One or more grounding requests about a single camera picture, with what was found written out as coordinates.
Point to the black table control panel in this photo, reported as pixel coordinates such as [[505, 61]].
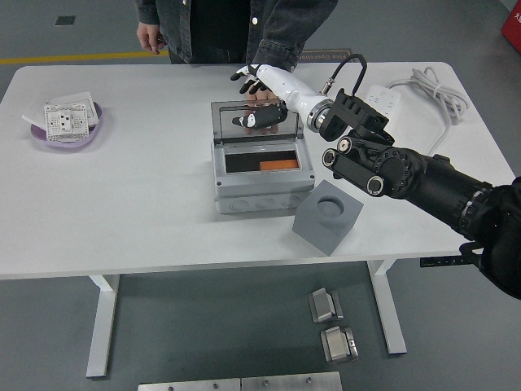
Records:
[[439, 261]]

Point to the grey metal plate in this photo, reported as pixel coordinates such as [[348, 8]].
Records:
[[289, 383], [187, 386]]

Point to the person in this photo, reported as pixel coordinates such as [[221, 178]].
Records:
[[211, 28]]

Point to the small metal block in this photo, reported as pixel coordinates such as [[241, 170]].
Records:
[[323, 307], [338, 346]]

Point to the white socket panel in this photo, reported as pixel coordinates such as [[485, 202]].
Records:
[[65, 122]]

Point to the orange cylinder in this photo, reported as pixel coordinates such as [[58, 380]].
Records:
[[278, 165]]

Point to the grey cube with round recess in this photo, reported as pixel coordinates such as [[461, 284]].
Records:
[[317, 232]]

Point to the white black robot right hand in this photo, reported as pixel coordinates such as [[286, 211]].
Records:
[[285, 83]]

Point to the person's right hand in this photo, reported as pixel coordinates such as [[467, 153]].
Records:
[[150, 36]]

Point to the grey box with clear flap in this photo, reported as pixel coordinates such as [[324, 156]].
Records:
[[260, 191]]

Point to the red box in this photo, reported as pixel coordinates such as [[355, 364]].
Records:
[[513, 28]]

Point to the black floor hatch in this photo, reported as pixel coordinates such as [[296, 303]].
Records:
[[65, 20]]

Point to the white power strip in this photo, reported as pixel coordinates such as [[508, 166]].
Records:
[[386, 97]]

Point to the white table leg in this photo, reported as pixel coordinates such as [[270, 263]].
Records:
[[390, 317], [102, 326]]

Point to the person's left forearm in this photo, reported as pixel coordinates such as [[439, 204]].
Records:
[[285, 32]]

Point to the person's left hand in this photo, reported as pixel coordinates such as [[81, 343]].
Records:
[[262, 95]]

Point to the white paper sheet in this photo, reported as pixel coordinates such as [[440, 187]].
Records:
[[77, 99]]

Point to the yellow floor tape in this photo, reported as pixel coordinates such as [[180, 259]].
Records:
[[81, 57]]

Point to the person's right forearm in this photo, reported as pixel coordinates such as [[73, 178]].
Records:
[[146, 10]]

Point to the black floor sign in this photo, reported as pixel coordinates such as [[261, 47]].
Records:
[[321, 53]]

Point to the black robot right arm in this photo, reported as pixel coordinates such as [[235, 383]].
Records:
[[407, 171]]

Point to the purple bowl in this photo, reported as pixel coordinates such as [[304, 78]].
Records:
[[61, 143]]

